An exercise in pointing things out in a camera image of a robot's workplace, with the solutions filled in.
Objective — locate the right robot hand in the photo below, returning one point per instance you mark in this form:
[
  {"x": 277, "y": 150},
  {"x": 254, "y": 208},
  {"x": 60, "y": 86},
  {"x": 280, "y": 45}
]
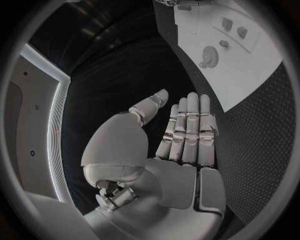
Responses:
[{"x": 171, "y": 2}]

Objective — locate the grey short peg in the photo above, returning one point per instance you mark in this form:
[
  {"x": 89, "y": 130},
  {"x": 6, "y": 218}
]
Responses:
[{"x": 223, "y": 43}]

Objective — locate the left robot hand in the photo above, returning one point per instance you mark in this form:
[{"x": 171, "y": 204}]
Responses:
[{"x": 178, "y": 187}]

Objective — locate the grey gear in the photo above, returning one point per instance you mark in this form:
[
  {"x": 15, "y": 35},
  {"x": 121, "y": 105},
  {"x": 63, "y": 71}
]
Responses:
[{"x": 211, "y": 56}]

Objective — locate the white task board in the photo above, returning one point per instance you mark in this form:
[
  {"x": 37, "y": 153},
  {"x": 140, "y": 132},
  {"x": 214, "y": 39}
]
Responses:
[{"x": 234, "y": 84}]

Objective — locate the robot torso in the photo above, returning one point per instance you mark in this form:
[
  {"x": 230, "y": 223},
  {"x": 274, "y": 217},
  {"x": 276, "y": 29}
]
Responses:
[{"x": 35, "y": 121}]

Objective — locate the grey square plug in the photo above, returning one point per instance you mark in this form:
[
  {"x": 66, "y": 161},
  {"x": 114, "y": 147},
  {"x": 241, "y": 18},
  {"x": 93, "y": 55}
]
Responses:
[
  {"x": 226, "y": 24},
  {"x": 242, "y": 32}
]

